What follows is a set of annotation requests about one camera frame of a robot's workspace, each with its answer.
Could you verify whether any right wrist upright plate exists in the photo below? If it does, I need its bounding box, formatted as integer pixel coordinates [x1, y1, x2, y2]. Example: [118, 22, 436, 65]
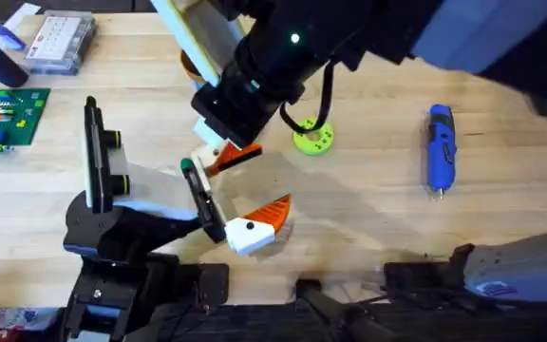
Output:
[149, 0, 247, 89]

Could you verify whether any green disc with holes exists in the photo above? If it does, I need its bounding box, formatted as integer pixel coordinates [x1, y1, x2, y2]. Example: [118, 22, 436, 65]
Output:
[292, 117, 335, 157]

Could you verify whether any orange tub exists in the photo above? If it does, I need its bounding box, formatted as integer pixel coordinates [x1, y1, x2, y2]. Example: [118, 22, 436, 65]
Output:
[179, 49, 206, 86]

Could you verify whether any black cable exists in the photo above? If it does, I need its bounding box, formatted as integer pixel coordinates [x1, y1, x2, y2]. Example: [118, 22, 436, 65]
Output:
[278, 60, 336, 135]

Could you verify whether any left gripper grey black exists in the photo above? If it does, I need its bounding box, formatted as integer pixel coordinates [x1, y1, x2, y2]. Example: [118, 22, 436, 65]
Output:
[110, 142, 293, 257]

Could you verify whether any black rail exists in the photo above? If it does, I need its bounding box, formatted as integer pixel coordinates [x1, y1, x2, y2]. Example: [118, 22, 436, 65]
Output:
[64, 263, 547, 342]

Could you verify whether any red and white packet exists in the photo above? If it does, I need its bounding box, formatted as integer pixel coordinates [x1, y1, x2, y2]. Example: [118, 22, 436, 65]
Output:
[0, 306, 66, 342]

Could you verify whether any green board with toy blocks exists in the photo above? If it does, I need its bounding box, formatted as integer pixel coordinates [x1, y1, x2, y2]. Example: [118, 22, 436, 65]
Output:
[0, 87, 51, 156]

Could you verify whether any wrist upright plate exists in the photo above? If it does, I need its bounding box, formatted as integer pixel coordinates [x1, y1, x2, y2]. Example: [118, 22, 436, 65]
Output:
[83, 95, 131, 214]
[149, 0, 247, 89]

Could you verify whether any white paper sheet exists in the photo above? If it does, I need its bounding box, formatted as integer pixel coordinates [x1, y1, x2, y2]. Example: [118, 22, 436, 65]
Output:
[2, 2, 42, 34]

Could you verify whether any orange ribbed wedge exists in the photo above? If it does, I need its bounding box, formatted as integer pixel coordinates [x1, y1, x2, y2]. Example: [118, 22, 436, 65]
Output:
[206, 142, 264, 178]

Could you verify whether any left wrist upright plate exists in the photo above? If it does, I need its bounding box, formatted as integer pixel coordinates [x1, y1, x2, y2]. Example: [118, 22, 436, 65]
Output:
[83, 95, 131, 214]

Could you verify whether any blue electric screwdriver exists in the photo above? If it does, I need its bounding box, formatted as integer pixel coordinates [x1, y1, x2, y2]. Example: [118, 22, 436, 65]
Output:
[425, 104, 459, 200]

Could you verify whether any clear plastic parts box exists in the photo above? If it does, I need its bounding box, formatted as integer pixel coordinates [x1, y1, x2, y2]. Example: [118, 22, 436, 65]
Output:
[24, 9, 98, 76]

